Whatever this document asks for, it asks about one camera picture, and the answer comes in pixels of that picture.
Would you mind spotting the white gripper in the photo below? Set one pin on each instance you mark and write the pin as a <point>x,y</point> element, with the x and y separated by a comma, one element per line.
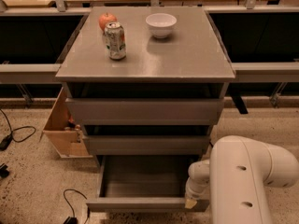
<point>191,191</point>

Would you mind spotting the grey bottom drawer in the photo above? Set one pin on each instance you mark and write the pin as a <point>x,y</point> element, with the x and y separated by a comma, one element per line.
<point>139,184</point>

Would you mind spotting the grey drawer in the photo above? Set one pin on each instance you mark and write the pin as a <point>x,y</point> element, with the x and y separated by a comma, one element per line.
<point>139,184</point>
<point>146,145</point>
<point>145,111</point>

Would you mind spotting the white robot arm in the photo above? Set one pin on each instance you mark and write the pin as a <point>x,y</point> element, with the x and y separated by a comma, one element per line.
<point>236,174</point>

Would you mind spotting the grey middle drawer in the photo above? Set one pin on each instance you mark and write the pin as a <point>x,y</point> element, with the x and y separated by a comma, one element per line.
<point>146,145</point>

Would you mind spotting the grey drawer cabinet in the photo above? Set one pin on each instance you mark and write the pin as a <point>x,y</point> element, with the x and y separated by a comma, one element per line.
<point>189,64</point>

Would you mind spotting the grey top drawer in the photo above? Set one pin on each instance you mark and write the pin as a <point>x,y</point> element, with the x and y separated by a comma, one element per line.
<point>145,111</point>

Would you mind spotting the cardboard box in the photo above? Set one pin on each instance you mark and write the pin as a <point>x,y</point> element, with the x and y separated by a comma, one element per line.
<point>66,140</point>

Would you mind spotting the white ceramic bowl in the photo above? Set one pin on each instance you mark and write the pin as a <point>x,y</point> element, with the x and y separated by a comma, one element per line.
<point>161,25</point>

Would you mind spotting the crumpled silver soda can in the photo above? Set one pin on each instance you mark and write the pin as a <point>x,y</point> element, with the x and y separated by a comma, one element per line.
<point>115,40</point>

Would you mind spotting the black plug far left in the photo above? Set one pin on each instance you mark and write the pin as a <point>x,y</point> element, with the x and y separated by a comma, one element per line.
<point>3,171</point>

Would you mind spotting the red apple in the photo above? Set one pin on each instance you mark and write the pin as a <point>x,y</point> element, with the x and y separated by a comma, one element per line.
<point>104,19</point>

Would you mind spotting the grey metal rail right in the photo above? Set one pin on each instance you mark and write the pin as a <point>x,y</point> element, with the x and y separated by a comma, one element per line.
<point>266,72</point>

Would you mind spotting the grey metal rail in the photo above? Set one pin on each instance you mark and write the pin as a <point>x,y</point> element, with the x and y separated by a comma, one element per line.
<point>28,73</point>
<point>266,72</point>

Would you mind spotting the grey metal rail left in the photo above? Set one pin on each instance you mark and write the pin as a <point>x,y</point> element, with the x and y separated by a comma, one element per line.
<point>28,73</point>

